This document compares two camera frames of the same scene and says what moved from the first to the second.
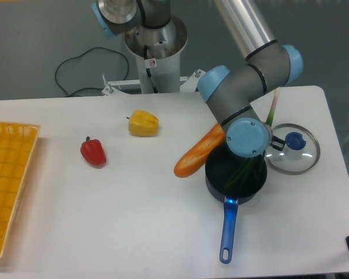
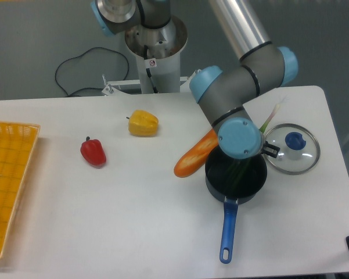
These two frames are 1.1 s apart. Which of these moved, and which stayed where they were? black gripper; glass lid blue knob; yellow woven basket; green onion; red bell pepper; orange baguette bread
Moved: black gripper; green onion
Stayed: yellow woven basket; orange baguette bread; red bell pepper; glass lid blue knob
